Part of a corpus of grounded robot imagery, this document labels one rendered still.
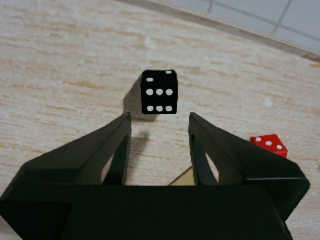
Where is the black die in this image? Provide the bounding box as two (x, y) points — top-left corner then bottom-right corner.
(141, 70), (178, 114)

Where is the red die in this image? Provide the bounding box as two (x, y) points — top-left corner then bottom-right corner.
(250, 134), (288, 158)

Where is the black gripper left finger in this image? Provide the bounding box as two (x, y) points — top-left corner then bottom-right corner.
(10, 112), (132, 185)

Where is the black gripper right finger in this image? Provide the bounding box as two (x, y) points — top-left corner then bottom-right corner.
(188, 112), (310, 223)

